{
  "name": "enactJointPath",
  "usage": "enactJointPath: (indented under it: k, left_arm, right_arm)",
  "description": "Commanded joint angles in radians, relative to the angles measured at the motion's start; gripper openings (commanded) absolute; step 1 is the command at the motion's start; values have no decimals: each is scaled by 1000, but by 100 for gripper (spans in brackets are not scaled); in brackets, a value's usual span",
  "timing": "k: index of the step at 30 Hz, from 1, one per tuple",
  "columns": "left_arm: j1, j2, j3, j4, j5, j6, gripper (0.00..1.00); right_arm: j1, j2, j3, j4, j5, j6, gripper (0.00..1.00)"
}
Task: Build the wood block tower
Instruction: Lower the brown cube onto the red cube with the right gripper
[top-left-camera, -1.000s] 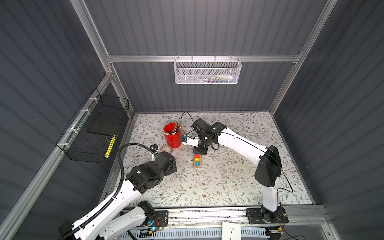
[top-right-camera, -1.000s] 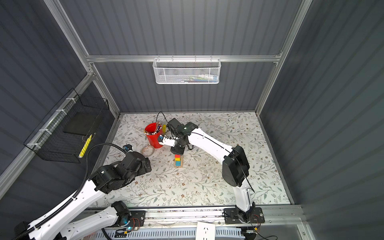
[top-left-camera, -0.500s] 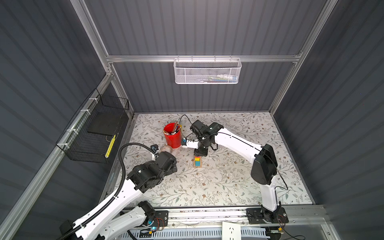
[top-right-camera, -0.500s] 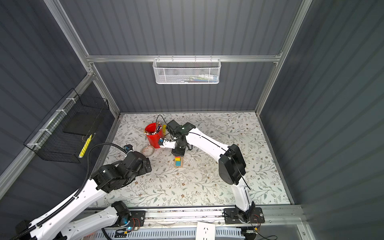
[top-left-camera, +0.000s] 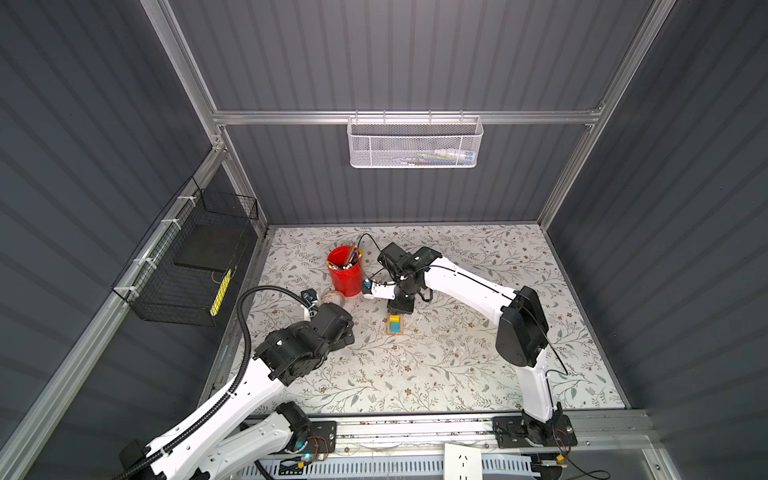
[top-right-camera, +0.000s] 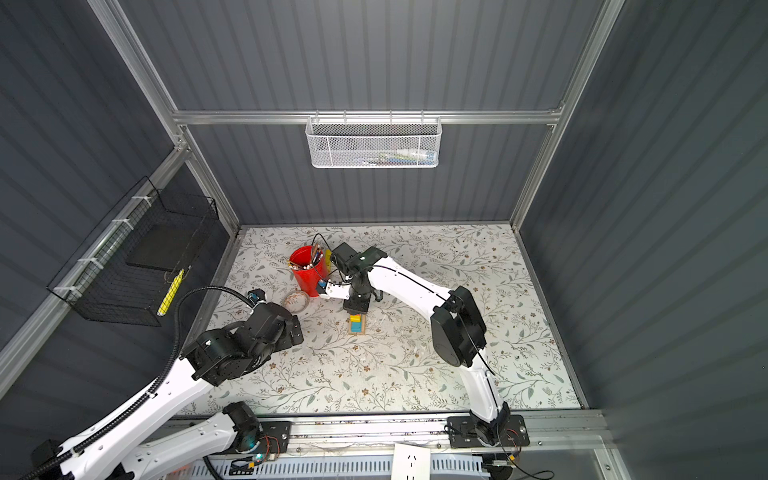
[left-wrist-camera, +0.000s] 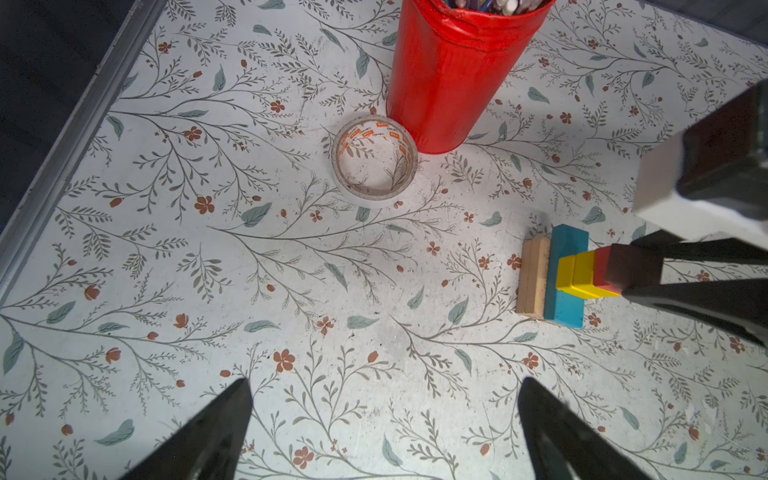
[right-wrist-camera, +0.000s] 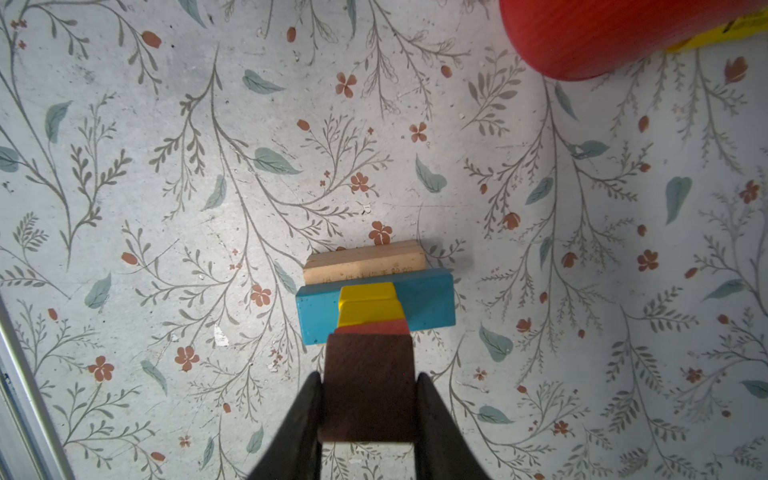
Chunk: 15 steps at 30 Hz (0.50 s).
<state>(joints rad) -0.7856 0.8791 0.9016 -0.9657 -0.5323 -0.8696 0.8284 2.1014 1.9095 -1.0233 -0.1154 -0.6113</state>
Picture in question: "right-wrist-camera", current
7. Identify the red wooden cube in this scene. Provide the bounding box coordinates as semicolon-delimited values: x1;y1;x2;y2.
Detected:
334;318;410;335

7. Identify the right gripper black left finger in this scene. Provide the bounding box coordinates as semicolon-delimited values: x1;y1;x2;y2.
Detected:
247;372;323;480

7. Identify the yellow letter E cube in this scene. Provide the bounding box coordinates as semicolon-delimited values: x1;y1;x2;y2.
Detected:
337;282;405;328

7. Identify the teal wooden plank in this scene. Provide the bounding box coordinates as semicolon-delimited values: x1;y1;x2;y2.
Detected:
296;268;456;346

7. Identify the dark purple wooden cube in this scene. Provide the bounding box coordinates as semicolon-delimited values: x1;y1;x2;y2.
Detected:
318;333;416;443

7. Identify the red pencil cup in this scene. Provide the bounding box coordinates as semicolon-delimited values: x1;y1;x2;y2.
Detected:
499;0;767;81

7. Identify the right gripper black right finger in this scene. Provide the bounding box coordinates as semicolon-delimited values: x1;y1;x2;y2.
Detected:
415;373;490;480

